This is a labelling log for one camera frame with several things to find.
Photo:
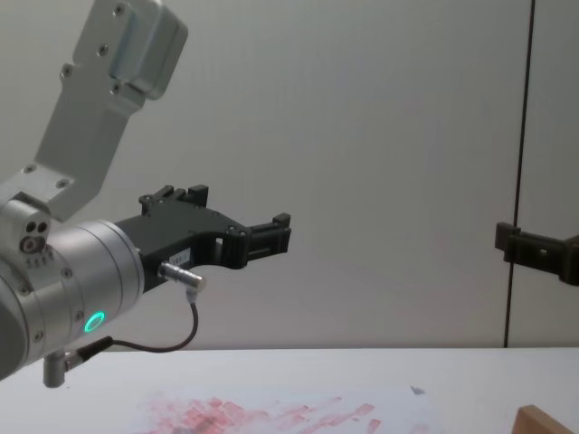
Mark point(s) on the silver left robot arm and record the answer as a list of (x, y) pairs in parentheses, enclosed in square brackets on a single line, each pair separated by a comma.
[(86, 267)]

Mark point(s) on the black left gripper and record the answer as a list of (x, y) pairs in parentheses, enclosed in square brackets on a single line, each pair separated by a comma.
[(181, 230)]

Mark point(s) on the white sheet with red marks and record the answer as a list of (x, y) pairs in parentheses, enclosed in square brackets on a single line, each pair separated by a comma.
[(271, 411)]

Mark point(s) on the light wooden block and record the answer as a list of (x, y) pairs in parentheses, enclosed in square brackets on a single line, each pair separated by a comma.
[(538, 422)]

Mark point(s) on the white table cloth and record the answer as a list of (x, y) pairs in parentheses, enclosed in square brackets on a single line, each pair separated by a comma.
[(475, 375)]

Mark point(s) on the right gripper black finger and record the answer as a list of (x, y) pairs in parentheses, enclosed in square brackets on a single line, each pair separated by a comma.
[(538, 253)]

